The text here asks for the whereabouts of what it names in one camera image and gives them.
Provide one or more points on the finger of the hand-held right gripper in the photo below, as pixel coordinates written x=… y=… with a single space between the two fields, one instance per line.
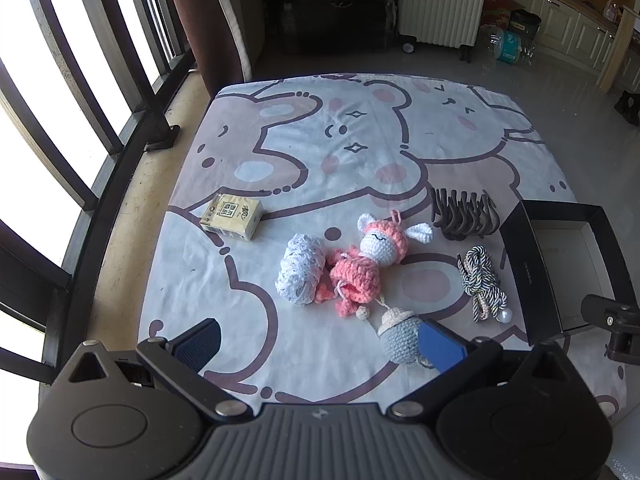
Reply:
x=607 y=312

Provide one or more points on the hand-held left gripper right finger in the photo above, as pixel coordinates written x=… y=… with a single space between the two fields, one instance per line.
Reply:
x=442 y=351

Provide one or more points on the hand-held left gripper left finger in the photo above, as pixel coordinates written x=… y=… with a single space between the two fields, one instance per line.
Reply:
x=200 y=346

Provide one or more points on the grey-blue crochet doll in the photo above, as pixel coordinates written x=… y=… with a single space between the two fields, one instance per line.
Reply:
x=400 y=336

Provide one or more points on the black cardboard box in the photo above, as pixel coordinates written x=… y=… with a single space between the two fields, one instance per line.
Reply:
x=520 y=260

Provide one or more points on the pink crochet doll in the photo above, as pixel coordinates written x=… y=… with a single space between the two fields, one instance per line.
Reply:
x=352 y=270

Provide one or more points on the white crochet yarn bundle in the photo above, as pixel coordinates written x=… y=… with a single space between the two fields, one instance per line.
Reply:
x=300 y=270

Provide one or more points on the yellow tissue pack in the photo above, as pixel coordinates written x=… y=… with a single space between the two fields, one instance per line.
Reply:
x=232 y=215

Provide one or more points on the bear print blanket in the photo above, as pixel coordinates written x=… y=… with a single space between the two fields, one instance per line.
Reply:
x=300 y=160

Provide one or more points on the dark window railing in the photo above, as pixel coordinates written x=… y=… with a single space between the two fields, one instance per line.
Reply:
x=75 y=110

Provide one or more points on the teal water bottle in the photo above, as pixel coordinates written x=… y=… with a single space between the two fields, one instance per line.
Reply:
x=507 y=46

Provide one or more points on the cream kitchen cabinets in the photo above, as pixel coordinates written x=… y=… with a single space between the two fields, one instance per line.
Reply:
x=565 y=20

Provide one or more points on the brown curtain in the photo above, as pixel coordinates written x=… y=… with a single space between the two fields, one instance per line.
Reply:
x=200 y=25

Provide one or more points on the red cardboard box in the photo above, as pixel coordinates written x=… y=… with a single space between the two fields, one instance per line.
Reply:
x=496 y=7

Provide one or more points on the black luggage bag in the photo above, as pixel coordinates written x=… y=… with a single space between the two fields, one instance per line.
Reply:
x=340 y=22

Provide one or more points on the white ribbed suitcase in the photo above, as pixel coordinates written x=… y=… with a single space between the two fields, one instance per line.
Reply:
x=442 y=5

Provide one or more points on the wooden post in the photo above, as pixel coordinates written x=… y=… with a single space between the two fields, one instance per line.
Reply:
x=617 y=45

